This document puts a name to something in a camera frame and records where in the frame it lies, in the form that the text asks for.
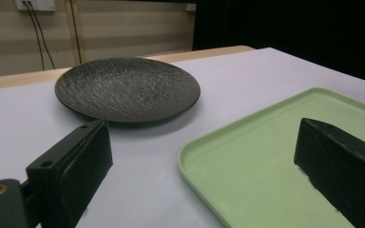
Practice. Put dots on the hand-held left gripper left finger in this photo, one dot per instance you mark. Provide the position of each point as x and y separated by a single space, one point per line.
76 171

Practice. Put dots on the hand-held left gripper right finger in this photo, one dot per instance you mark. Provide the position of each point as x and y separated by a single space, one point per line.
339 158

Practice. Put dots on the light green plastic tray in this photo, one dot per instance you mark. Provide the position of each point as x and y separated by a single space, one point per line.
256 164

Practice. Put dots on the white table cover sheet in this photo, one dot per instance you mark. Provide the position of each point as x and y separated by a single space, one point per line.
158 152

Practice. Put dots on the dark textured round plate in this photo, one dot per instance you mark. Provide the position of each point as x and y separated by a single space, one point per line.
126 90

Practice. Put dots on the white wall socket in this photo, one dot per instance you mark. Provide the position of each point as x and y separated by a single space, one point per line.
35 4

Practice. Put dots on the small white wall box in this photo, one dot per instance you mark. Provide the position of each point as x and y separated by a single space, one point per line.
190 7

